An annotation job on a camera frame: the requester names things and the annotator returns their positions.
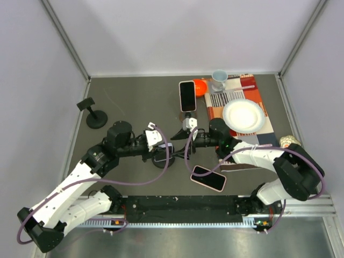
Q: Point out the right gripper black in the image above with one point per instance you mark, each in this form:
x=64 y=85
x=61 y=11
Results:
x=182 y=135

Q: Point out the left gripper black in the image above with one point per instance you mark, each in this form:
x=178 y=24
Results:
x=148 y=155

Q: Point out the black clamp phone stand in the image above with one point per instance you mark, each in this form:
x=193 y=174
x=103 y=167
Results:
x=164 y=162

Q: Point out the phone with lavender case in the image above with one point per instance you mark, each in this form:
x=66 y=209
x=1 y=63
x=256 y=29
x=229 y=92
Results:
x=170 y=147

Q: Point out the phone with pink case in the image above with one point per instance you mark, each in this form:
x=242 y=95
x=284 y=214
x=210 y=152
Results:
x=214 y=181

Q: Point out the phone with white case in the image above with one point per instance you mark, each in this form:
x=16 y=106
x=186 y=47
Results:
x=187 y=92

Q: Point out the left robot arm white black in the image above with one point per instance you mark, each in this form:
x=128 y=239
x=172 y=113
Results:
x=49 y=221

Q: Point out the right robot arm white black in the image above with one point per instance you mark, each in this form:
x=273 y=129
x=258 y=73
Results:
x=298 y=174

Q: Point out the wooden base phone stand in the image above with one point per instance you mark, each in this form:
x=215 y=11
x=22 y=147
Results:
x=184 y=115

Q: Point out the white plate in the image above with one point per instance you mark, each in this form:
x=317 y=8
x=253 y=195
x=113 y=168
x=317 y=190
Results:
x=243 y=116

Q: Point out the orange bowl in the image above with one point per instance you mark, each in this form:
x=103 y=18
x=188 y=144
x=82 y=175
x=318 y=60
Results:
x=200 y=87

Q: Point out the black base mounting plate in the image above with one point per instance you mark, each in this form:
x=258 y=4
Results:
x=186 y=209

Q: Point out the light blue cup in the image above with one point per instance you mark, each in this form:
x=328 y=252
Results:
x=219 y=78

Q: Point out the small patterned bowl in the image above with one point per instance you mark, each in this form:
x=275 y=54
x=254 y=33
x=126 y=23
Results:
x=287 y=140

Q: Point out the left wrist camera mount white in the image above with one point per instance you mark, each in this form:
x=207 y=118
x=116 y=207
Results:
x=153 y=136

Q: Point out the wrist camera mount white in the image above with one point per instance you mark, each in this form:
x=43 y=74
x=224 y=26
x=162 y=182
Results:
x=189 y=124
x=153 y=136

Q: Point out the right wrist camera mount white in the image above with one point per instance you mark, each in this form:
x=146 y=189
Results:
x=189 y=124

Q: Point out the pink handled knife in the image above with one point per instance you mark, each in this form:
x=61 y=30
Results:
x=241 y=88

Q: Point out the slotted cable duct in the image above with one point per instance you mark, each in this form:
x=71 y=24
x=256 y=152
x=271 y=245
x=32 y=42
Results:
x=246 y=222

